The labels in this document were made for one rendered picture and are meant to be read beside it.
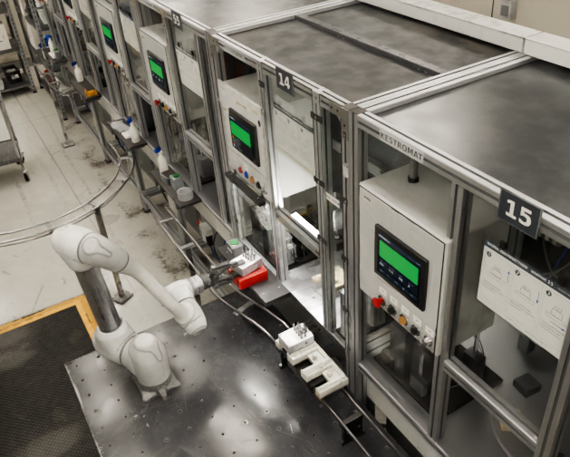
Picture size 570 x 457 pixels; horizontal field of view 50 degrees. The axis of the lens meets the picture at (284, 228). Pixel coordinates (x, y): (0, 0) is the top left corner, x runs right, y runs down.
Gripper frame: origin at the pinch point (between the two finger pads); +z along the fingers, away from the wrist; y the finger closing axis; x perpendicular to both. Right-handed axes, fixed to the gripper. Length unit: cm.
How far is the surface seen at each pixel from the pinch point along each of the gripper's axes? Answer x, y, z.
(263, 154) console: -9, 61, 15
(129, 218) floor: 238, -99, 2
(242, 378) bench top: -37, -32, -21
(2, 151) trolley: 388, -73, -71
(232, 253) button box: 12.7, -0.2, 2.8
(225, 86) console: 23, 83, 15
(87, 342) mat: 106, -99, -71
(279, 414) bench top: -64, -32, -17
